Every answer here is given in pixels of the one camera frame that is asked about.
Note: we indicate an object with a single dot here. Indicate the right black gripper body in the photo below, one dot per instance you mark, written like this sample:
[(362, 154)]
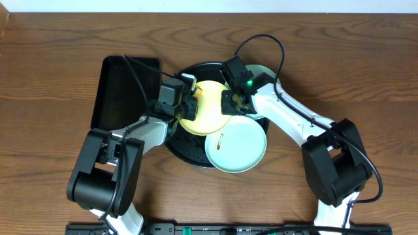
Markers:
[(245, 109)]

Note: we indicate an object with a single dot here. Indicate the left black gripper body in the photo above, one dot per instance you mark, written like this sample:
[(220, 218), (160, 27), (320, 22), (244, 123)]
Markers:
[(190, 108)]

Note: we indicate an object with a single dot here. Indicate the yellow plate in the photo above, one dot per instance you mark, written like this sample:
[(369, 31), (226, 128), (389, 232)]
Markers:
[(209, 118)]

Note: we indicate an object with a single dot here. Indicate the light blue plate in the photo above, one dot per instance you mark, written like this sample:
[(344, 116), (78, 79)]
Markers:
[(256, 70), (238, 146)]

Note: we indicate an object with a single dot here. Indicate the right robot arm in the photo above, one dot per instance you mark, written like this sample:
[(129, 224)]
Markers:
[(335, 162)]

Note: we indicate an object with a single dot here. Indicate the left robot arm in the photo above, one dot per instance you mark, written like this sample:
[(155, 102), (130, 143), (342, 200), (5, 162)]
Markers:
[(104, 178)]

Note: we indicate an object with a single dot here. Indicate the black round tray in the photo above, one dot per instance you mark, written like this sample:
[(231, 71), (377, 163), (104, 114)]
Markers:
[(190, 147)]

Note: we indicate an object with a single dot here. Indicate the black rectangular tray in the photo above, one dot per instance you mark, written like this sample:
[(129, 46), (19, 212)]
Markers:
[(120, 101)]

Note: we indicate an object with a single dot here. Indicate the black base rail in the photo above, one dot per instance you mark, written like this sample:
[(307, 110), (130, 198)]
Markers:
[(171, 229)]

